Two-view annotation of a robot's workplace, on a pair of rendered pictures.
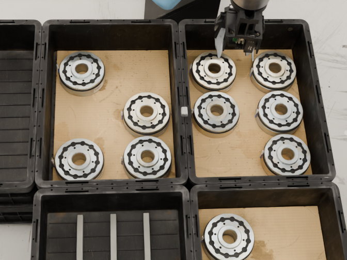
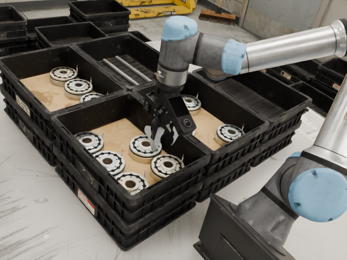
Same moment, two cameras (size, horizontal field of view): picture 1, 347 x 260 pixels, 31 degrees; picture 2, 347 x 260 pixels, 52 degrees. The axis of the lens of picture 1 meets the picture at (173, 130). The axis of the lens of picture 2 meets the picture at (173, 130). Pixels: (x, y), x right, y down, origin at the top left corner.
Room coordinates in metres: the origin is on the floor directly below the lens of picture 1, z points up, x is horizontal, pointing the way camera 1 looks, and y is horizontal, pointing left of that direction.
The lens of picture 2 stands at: (1.39, -0.57, 1.58)
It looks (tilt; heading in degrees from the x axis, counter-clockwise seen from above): 37 degrees down; 141
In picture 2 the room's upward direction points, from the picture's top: 11 degrees clockwise
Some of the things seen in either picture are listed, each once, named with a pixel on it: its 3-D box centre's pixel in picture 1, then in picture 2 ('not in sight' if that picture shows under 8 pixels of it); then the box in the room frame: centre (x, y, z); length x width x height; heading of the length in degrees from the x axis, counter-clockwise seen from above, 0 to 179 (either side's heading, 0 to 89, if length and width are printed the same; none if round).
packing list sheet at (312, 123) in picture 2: not in sight; (305, 120); (0.64, 0.82, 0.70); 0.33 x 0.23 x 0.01; 5
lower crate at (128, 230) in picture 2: not in sight; (125, 176); (0.69, -0.16, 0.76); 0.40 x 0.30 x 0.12; 11
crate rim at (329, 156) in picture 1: (252, 97); (129, 138); (0.69, -0.16, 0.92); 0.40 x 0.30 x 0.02; 11
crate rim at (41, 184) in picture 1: (111, 99); (199, 109); (0.63, 0.14, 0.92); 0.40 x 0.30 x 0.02; 11
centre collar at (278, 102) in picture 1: (281, 109); (107, 161); (0.70, -0.23, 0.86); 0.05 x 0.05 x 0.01
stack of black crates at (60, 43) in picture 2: not in sight; (73, 64); (-0.75, 0.18, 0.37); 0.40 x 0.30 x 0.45; 95
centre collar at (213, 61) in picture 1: (214, 68); (168, 164); (0.78, -0.07, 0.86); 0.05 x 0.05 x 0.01
